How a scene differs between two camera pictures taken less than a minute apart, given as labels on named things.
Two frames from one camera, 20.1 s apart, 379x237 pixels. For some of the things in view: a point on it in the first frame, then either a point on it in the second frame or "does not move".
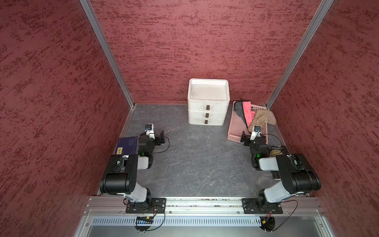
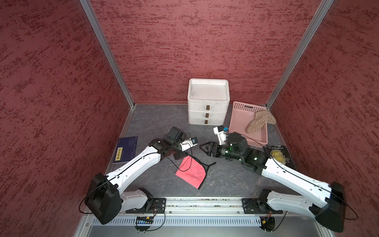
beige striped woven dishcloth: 261,117 does not move
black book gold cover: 276,150 does not move
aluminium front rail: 113,206 does not move
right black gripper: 246,138 → 208,147
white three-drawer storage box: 208,99 does not move
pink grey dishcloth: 243,109 → 193,171
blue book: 127,145 does not move
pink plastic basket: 237,125 does not move
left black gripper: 157,138 → 181,155
